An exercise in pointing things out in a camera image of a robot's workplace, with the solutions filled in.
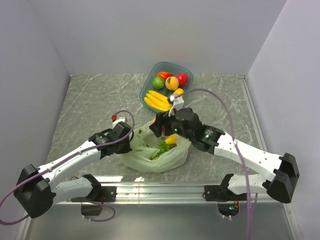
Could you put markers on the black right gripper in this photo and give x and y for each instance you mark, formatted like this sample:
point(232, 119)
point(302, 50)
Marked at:
point(157, 126)

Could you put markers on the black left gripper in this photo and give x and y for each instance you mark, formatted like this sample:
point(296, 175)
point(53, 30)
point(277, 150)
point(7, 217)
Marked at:
point(126, 149)

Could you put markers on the yellow banana bunch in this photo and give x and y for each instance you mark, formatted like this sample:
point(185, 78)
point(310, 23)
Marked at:
point(157, 101)

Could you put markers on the pale green plastic bag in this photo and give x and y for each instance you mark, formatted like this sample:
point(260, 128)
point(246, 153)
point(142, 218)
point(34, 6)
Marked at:
point(150, 154)

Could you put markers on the orange round fruit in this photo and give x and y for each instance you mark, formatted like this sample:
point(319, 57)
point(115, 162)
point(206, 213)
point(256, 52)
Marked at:
point(172, 83)

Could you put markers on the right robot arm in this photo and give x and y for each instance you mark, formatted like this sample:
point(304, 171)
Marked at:
point(275, 175)

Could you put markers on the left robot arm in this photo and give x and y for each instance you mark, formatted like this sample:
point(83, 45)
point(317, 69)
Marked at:
point(39, 188)

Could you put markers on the green fruit in bag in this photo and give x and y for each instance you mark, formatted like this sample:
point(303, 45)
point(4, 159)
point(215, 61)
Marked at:
point(155, 158)

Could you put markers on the green round fruit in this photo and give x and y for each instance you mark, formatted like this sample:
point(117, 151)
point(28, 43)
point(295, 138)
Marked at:
point(158, 83)

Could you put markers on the yellow pear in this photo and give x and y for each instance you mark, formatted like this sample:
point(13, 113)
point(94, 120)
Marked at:
point(171, 140)

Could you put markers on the green grape bunch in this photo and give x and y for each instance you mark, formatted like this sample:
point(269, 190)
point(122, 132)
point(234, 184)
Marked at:
point(164, 147)

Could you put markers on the yellow mango in tray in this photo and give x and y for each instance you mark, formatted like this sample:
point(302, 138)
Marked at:
point(178, 91)

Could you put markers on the red orange mango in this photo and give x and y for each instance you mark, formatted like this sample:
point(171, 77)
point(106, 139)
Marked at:
point(164, 75)

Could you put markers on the red apple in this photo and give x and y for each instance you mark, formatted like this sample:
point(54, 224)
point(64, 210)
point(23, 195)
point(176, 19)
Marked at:
point(182, 79)

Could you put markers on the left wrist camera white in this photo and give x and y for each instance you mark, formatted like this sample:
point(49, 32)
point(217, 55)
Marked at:
point(115, 120)

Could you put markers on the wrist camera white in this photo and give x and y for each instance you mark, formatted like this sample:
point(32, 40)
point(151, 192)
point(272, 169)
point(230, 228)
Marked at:
point(115, 120)
point(177, 102)

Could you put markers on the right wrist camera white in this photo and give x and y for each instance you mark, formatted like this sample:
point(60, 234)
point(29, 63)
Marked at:
point(177, 102)

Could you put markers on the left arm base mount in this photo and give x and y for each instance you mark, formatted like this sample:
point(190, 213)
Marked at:
point(92, 205)

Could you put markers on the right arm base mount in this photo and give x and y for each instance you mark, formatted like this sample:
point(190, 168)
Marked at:
point(228, 203)

